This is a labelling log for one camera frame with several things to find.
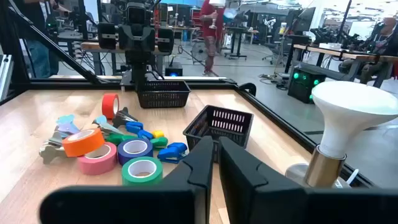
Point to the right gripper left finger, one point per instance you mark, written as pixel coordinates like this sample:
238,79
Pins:
186,199

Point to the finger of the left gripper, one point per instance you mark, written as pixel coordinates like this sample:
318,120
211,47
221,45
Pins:
149,39
125,39

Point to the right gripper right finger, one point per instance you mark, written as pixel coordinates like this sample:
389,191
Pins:
264,202

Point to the blue clip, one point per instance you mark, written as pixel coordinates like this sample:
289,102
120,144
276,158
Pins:
172,152

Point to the black slotted plastic basket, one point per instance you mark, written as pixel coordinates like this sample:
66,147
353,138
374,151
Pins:
227,133
163,96

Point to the green tape roll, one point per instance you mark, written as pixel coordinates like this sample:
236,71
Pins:
130,179

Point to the red tape roll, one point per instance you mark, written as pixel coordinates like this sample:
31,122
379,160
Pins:
106,107

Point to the yellow stapler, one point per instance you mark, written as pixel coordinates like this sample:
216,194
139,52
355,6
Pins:
158,134

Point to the purple tape roll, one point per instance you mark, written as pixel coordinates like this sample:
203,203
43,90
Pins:
122,155

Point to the black staple remover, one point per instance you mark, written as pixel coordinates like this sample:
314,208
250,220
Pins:
122,117

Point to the pink tape roll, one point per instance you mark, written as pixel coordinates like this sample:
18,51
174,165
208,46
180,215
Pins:
93,166

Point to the lavender staple remover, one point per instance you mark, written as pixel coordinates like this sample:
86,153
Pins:
69,128

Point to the orange tape roll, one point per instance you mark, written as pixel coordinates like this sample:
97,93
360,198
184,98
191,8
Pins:
84,146

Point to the grey staple remover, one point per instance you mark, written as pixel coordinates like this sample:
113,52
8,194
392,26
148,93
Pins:
49,151

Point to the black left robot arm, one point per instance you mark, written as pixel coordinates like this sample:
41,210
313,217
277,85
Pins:
140,71

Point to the wooden workbench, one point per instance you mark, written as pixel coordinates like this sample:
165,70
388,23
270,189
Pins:
93,46

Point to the black box blue light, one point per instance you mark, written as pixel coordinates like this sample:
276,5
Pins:
174,68

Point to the floor fan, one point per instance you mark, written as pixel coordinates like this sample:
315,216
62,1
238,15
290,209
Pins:
199,52

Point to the person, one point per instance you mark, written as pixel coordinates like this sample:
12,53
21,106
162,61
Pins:
40,59
385,40
211,28

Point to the black standing desk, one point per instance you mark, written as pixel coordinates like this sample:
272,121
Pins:
237,43

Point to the black box green lights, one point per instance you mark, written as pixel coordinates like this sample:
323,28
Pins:
303,90

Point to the black monitor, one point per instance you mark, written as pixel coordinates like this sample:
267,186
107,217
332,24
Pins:
303,21

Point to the wooden desk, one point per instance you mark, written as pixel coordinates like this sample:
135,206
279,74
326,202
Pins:
342,55

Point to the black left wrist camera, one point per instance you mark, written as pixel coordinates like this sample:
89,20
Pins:
136,14

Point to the black aluminium table frame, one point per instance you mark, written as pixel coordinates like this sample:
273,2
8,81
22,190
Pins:
62,85

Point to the silver aluminium bracket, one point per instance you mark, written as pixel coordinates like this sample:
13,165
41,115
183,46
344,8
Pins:
6,77

